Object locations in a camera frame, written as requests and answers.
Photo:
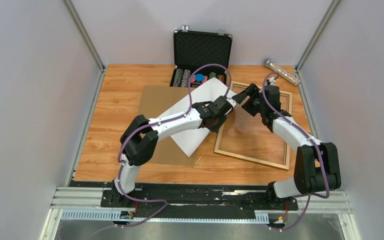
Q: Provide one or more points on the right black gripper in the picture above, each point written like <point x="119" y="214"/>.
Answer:
<point x="252" y="90"/>

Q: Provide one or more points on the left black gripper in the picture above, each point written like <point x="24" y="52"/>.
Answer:
<point x="215" y="128"/>

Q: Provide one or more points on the light wooden picture frame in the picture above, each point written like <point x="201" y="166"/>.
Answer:
<point x="255" y="159"/>

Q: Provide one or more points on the red forest photo print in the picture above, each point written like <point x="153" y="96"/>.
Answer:
<point x="186" y="131"/>

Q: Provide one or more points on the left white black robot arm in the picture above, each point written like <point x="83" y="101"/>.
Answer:
<point x="139" y="141"/>

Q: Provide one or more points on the blue round chip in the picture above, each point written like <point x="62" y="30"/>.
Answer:
<point x="199" y="78"/>

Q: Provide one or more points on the silver glitter tube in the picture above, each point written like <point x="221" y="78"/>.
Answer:
<point x="291" y="78"/>

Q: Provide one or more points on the black poker chip case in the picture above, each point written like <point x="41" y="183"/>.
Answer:
<point x="193" y="49"/>

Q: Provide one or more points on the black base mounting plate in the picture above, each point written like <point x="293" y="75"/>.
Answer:
<point x="191" y="201"/>

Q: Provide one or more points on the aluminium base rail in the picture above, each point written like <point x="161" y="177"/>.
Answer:
<point x="93" y="211"/>

